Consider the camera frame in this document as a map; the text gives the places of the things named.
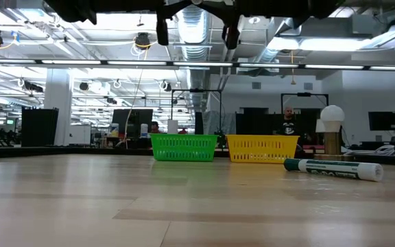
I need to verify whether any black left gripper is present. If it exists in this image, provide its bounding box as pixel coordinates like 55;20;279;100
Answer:
43;0;198;25

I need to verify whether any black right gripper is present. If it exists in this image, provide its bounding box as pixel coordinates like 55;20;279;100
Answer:
200;0;346;23

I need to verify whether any thick dark green Expo marker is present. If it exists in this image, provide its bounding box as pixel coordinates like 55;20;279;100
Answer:
283;158;384;183

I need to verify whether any long overhead light bar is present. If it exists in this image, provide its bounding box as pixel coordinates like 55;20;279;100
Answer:
0;58;395;71

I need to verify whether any wide black partition panel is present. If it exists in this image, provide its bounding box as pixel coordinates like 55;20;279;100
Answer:
235;107;322;137

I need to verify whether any black computer monitor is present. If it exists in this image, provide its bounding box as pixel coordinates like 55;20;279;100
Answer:
111;108;154;138

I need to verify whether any green plastic basket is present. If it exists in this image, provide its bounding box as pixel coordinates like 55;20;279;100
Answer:
150;133;219;163

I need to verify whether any yellow plastic basket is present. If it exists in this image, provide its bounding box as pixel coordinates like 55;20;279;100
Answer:
225;134;300;163

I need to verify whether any white bulb lamp wooden base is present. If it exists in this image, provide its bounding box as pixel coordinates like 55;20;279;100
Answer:
314;104;356;162

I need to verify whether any white pillar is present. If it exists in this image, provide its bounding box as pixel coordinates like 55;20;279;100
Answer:
43;68;73;148

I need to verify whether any white cabinet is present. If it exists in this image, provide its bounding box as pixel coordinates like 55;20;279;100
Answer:
69;124;93;145

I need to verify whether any black flat monitor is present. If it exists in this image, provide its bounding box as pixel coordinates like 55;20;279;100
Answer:
368;111;395;132

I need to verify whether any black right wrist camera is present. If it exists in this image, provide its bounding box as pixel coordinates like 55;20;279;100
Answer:
222;21;241;51

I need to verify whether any black metal rig frame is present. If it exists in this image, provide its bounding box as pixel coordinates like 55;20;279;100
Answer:
170;89;224;137
280;92;330;116

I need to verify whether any yellow hanging cord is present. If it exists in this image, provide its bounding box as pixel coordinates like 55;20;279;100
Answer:
289;50;296;86

